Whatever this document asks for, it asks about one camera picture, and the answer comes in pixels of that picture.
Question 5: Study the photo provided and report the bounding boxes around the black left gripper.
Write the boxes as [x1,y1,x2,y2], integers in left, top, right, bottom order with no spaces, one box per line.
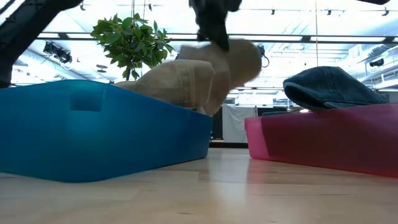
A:
[188,0,243,52]

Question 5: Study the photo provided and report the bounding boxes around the navy denim cap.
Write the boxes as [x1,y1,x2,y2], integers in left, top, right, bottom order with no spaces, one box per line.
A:
[282,65,389,112]

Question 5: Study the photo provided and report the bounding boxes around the black ceiling spotlight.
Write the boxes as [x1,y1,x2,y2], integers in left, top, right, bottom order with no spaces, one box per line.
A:
[55,48,74,65]
[257,45,270,68]
[42,41,59,56]

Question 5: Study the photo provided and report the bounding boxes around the green plant in black pot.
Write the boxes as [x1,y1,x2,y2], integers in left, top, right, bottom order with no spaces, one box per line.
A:
[90,12,175,81]

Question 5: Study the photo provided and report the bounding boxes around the white hanging cloth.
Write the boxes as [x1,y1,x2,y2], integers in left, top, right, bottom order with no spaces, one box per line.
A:
[222,104,249,143]

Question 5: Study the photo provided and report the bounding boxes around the black overhead beam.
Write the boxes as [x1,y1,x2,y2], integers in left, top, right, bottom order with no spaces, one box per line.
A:
[37,30,398,44]

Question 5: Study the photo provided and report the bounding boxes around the pink plastic bin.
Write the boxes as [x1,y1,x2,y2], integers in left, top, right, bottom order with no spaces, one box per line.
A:
[244,102,398,179]

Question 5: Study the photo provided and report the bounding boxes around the blue plastic bin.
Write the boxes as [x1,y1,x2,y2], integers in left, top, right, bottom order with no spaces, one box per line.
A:
[0,79,213,184]

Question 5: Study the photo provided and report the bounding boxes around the yellow hanging rope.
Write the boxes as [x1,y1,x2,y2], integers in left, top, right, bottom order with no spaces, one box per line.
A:
[315,0,320,68]

